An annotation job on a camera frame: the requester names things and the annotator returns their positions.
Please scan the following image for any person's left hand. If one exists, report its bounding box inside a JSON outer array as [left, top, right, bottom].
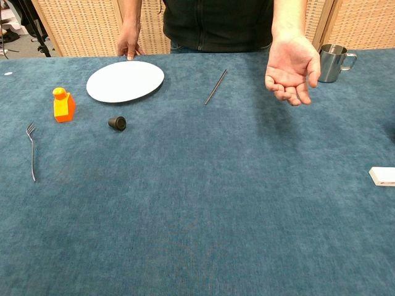
[[264, 33, 322, 107]]

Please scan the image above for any person's right hand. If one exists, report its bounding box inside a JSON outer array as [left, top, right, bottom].
[[117, 28, 146, 61]]

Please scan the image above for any small white box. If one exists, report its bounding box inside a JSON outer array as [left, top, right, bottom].
[[368, 166, 395, 187]]

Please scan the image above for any person's right forearm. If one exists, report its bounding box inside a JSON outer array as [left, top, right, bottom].
[[121, 0, 143, 31]]

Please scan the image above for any person's left forearm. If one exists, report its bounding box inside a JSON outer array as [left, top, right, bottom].
[[271, 0, 308, 41]]

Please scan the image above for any person's torso black shirt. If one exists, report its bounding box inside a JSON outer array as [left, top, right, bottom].
[[162, 0, 275, 54]]

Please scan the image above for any wicker folding screen panel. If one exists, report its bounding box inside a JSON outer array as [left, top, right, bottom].
[[319, 0, 395, 51], [135, 0, 172, 56], [30, 0, 125, 58]]

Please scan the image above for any white round plate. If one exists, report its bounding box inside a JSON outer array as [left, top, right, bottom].
[[86, 60, 165, 104]]

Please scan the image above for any stainless steel mug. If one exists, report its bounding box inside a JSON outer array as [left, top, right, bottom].
[[317, 43, 359, 83]]

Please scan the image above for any black chopstick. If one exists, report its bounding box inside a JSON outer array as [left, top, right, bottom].
[[203, 68, 228, 106]]

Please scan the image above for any small black cup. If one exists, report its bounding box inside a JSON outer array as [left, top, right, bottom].
[[107, 115, 127, 132]]

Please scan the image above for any black tripod stand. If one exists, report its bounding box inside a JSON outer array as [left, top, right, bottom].
[[17, 0, 52, 58]]

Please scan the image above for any orange yellow toy bottle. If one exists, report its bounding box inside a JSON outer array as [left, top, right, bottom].
[[52, 87, 77, 124]]

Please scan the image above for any silver metal fork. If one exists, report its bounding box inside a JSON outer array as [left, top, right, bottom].
[[25, 121, 38, 183]]

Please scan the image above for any blue tablecloth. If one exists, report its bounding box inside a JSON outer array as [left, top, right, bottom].
[[0, 48, 395, 296]]

